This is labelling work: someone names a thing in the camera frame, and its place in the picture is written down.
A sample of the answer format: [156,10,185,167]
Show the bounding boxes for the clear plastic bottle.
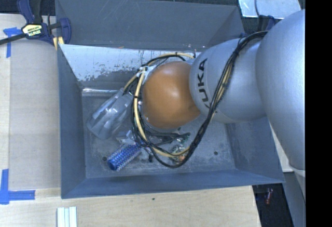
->
[86,87,136,140]

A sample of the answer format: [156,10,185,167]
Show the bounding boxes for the pale wood flat board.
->
[8,38,62,191]

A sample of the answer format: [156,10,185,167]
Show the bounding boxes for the blue spiky hair roller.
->
[106,143,143,172]

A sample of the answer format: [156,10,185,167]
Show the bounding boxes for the grey metal bin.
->
[54,0,286,199]

